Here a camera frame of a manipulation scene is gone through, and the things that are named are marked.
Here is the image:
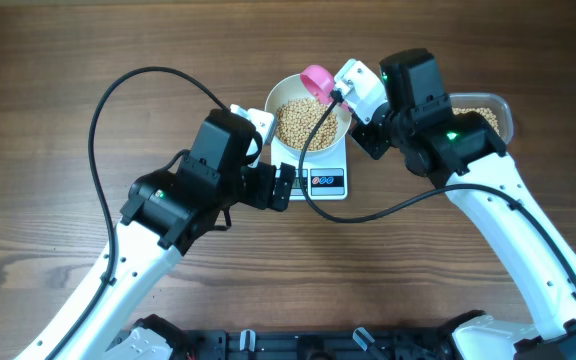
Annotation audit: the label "pink plastic measuring scoop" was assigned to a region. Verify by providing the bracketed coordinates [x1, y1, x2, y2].
[299, 63, 353, 113]

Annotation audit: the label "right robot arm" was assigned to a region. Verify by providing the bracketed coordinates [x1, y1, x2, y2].
[337, 48, 576, 359]

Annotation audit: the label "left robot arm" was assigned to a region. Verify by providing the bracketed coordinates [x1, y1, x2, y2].
[19, 105, 295, 359]

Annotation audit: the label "soybeans in bowl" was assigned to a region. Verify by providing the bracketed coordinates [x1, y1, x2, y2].
[277, 98, 338, 151]

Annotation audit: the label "white bowl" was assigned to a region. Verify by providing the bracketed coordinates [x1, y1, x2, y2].
[265, 74, 351, 159]

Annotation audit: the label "white digital kitchen scale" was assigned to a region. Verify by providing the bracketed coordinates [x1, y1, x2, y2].
[290, 142, 349, 201]

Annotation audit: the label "soybeans pile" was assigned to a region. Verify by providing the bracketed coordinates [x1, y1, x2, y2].
[452, 107, 500, 134]

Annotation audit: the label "clear plastic container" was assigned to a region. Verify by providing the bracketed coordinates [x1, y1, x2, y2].
[450, 93, 514, 144]

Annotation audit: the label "right black cable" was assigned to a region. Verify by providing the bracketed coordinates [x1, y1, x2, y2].
[297, 89, 576, 341]

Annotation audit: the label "black cable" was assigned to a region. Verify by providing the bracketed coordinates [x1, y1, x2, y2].
[42, 66, 232, 360]
[297, 89, 576, 341]

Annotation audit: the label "left black cable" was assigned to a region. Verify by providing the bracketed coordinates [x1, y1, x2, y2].
[42, 66, 232, 360]

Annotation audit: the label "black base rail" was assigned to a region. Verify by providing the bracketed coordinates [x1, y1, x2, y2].
[176, 327, 455, 360]

